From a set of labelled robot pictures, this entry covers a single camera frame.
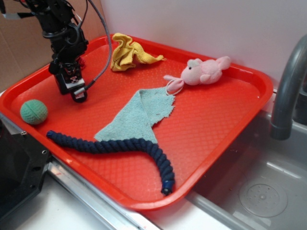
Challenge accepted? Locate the dark blue braided rope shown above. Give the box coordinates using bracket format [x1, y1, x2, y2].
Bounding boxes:
[46, 130, 177, 196]

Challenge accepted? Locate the grey braided cable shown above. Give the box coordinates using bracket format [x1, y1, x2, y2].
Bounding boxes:
[73, 0, 113, 95]

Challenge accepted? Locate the black mounting bracket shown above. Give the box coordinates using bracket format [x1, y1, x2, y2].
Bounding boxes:
[0, 122, 51, 221]

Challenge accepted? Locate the red plastic tray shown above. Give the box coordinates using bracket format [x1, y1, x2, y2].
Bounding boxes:
[0, 37, 273, 211]

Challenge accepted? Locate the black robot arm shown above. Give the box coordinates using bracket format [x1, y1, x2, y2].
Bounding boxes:
[0, 0, 88, 99]

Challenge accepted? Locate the grey sink basin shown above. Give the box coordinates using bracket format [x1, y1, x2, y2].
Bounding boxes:
[187, 112, 307, 230]

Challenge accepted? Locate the crumpled red cloth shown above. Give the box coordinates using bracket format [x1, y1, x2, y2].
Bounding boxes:
[79, 57, 86, 69]

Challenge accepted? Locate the grey faucet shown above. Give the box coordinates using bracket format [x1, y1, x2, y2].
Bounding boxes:
[270, 35, 307, 140]

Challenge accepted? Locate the pink plush toy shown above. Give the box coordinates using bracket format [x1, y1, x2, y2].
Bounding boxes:
[164, 56, 231, 95]

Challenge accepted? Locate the green textured ball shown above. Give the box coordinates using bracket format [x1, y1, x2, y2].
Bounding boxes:
[20, 100, 48, 125]

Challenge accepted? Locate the yellow cloth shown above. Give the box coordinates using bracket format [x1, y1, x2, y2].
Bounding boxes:
[111, 33, 166, 72]

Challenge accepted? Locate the black box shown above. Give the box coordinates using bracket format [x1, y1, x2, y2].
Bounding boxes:
[71, 92, 88, 103]

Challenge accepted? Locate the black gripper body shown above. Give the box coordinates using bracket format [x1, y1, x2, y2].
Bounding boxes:
[48, 23, 88, 95]

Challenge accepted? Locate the light blue towel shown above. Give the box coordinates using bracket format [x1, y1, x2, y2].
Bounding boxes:
[94, 87, 175, 144]

